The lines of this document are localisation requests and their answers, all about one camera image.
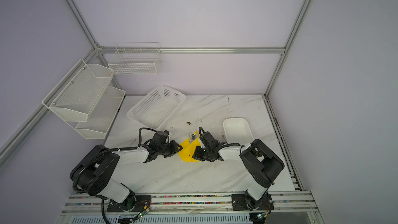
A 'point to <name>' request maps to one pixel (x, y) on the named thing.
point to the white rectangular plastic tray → (237, 130)
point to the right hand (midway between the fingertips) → (191, 157)
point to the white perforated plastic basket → (156, 107)
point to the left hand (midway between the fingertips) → (181, 149)
